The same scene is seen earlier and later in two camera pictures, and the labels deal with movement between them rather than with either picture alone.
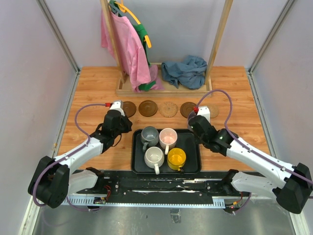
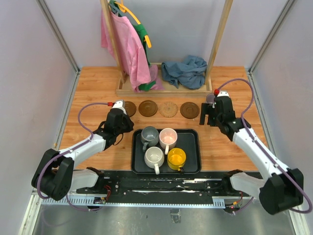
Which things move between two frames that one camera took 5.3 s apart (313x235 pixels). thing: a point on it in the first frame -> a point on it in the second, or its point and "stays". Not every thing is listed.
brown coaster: [129, 108] stays
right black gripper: [196, 137] -> [207, 108]
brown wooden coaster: [147, 108] stays
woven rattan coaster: [168, 109] stays
